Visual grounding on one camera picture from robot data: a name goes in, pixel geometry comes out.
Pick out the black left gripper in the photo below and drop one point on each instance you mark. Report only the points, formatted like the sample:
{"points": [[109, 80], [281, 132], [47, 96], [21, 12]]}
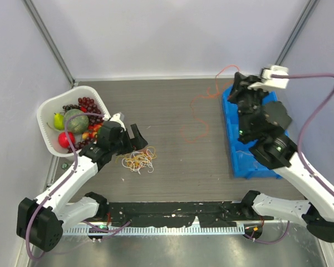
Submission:
{"points": [[137, 143]]}

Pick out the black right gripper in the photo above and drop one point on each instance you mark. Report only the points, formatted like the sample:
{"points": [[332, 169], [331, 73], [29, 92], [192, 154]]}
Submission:
{"points": [[240, 86]]}

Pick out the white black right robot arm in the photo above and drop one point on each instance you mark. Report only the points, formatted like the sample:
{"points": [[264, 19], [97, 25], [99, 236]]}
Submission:
{"points": [[265, 124]]}

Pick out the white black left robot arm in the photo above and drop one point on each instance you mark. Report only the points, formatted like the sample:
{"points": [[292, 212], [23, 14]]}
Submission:
{"points": [[42, 221]]}

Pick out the green melon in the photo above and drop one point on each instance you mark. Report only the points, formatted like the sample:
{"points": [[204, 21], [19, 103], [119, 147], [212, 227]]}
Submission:
{"points": [[76, 121]]}

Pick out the red grape bunch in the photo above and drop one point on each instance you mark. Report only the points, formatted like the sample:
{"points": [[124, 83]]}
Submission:
{"points": [[88, 105]]}

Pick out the blue plastic divided bin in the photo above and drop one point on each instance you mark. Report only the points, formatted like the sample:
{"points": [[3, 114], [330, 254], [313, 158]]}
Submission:
{"points": [[244, 164]]}

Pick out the red apple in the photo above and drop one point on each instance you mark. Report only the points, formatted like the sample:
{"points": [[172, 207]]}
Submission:
{"points": [[63, 139]]}

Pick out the clear glass jar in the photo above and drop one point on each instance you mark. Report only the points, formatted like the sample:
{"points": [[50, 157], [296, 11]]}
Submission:
{"points": [[64, 165]]}

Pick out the dark purple grape bunch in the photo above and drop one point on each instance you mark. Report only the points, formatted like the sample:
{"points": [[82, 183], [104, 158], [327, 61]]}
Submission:
{"points": [[70, 107]]}

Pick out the green yellow pear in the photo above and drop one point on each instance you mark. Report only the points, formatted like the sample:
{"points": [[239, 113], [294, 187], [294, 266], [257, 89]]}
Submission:
{"points": [[58, 121]]}

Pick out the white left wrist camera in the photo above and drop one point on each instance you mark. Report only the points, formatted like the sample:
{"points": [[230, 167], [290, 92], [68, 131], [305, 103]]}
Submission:
{"points": [[118, 117]]}

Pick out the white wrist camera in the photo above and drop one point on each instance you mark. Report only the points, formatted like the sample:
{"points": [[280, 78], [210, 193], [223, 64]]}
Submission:
{"points": [[272, 78], [118, 117]]}

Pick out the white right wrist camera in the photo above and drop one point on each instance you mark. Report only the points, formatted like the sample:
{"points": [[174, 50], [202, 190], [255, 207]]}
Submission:
{"points": [[272, 78]]}

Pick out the white slotted cable duct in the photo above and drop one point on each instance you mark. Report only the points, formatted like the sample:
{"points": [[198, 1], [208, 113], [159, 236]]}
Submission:
{"points": [[194, 229]]}

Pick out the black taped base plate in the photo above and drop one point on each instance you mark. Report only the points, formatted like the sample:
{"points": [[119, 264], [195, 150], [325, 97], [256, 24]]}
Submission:
{"points": [[210, 214]]}

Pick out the aluminium corner frame post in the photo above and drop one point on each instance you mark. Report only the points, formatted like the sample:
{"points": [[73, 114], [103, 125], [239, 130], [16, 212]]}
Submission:
{"points": [[296, 30]]}

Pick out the left aluminium frame post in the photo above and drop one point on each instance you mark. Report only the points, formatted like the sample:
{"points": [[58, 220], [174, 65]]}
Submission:
{"points": [[33, 11]]}

